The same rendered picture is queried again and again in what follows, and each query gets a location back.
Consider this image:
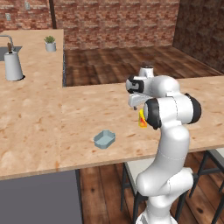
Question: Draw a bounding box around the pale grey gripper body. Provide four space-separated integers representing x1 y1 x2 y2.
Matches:
128 93 151 109

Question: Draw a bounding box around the blue grey tupperware container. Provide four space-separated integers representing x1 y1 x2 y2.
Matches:
93 129 116 150

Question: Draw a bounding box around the black stool with pale seat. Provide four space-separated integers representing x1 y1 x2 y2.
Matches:
120 157 196 224
188 147 224 224

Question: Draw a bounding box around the yellow orange cup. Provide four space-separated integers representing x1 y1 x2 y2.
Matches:
137 108 149 129

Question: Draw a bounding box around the silver tap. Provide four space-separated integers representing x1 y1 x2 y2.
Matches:
0 34 16 53

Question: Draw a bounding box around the dark wall post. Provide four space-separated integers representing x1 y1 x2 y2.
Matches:
48 0 58 30

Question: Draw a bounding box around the grey sink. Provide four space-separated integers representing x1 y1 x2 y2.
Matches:
0 45 23 62

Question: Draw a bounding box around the green plant in white pot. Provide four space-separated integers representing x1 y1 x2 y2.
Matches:
44 35 58 53

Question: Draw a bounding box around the grey cupboard front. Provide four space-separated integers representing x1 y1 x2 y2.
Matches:
0 169 84 224

